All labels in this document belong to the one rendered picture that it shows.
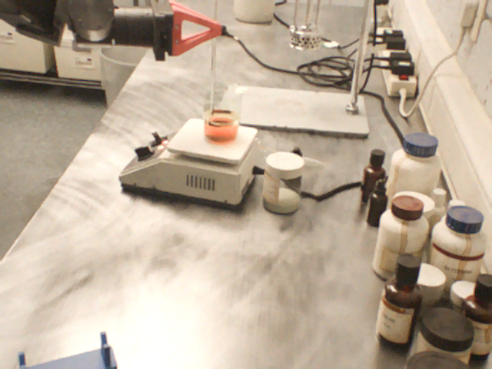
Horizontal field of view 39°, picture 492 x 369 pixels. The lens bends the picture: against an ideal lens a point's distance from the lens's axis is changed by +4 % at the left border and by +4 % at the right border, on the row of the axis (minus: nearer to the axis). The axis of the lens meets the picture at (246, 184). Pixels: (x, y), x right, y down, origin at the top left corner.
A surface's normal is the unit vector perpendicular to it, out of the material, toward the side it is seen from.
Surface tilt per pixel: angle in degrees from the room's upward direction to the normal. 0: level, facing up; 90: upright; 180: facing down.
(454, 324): 0
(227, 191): 90
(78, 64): 90
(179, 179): 90
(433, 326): 0
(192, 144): 0
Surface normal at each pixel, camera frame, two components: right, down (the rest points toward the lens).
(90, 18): 0.20, -0.01
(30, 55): -0.09, 0.52
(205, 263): 0.05, -0.87
